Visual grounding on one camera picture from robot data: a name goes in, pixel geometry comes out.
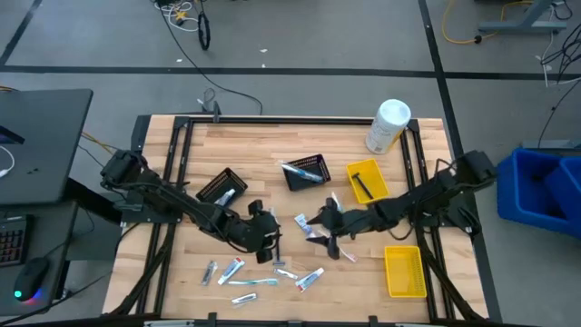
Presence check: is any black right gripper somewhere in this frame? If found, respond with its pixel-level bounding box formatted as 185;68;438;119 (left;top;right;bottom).
306;203;387;261

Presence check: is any white cable bundle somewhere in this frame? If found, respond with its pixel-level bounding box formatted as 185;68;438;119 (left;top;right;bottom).
154;0;201;33

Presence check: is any dark screen edge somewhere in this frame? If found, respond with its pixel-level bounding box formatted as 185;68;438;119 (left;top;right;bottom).
0;125;26;146

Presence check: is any black cable tangle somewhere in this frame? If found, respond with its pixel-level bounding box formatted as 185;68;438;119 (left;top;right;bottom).
539;22;581;87

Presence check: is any black table corner bracket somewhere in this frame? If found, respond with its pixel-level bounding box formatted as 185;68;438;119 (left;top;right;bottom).
131;114;153;159

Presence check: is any red toothbrush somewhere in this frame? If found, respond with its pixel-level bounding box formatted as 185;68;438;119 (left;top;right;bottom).
317;229;359;264

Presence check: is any black computer keyboard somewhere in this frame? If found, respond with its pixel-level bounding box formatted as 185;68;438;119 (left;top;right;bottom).
0;214;36;268

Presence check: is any green wrapped toothbrush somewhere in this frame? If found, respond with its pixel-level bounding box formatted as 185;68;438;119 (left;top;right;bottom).
226;277;280;288

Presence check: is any thin yellow cable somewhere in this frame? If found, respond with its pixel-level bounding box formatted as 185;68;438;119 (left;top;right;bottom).
80;131;119;155

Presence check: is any dark blue disposable razor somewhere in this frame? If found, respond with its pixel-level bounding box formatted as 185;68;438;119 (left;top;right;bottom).
271;231;287;268
351;172;375;201

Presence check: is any white wipes canister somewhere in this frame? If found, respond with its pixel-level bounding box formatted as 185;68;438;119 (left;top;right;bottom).
364;98;412;155

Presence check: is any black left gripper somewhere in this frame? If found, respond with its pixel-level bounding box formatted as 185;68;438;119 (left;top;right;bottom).
233;199;282;265

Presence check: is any black computer mouse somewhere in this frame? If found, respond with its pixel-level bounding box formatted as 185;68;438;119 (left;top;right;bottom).
12;256;51;302

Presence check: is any black lower desk surface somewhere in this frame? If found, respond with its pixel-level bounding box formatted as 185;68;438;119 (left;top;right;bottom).
0;202;79;317

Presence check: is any yellow plastic mesh basket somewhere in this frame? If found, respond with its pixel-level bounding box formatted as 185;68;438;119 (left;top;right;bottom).
383;245;428;299
345;158;391;205

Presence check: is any black plastic mesh basket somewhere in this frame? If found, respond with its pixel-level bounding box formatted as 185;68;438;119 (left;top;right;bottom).
195;167;249;208
281;153;332;193

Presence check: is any black desk top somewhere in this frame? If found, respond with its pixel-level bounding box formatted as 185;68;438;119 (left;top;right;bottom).
0;88;94;206

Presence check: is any black aluminium table frame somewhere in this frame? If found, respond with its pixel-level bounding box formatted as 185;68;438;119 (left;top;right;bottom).
135;115;455;322

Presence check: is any white desk cable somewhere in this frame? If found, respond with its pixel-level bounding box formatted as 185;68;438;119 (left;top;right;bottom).
0;144;16;179

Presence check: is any large blue plastic bin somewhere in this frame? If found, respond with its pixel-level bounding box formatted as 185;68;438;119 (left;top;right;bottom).
496;146;581;238

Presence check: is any white travel toothpaste tube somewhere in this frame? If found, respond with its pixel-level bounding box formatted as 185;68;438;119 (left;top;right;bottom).
294;266;326;294
216;256;247;286
213;188;237;206
293;213;315;237

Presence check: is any small blue plastic bin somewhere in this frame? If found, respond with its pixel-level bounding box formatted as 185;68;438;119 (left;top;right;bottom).
544;156;581;223

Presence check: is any grey desk leg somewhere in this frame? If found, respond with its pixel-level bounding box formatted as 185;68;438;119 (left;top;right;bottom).
478;0;568;36

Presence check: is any thin black floor cable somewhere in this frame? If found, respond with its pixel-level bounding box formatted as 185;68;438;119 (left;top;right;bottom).
537;79;581;149

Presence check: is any yellow floor cable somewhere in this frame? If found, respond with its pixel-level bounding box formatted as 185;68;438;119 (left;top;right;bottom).
441;0;535;45

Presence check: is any long black floor cable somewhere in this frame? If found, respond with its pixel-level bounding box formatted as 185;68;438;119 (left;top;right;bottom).
158;4;264;115

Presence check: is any black coiled cable loop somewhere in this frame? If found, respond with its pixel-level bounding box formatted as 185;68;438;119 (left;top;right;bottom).
197;11;212;52

